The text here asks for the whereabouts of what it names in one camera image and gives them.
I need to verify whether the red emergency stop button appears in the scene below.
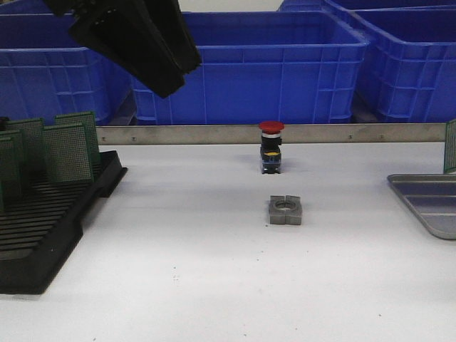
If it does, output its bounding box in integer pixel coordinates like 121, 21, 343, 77
259, 120, 284, 174

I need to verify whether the silver metal tray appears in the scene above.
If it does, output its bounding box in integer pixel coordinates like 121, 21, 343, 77
387, 174, 455, 240

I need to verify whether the green perforated circuit board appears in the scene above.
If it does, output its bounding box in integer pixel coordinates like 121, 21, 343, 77
54, 111, 101, 166
42, 123, 94, 184
443, 119, 456, 174
0, 181, 5, 214
1, 137, 22, 199
6, 118, 46, 172
1, 130, 30, 200

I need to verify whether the grey metal square nut block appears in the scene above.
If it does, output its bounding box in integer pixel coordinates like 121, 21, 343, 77
268, 195, 303, 225

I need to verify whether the blue plastic crate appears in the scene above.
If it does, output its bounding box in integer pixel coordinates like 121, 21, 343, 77
278, 0, 455, 13
132, 11, 368, 125
0, 0, 52, 14
1, 14, 130, 125
348, 9, 456, 124

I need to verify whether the black slotted board rack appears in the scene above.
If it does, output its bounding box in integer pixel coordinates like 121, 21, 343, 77
1, 150, 127, 294

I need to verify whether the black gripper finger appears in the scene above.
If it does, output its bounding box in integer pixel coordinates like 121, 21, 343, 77
68, 1, 185, 98
140, 1, 201, 75

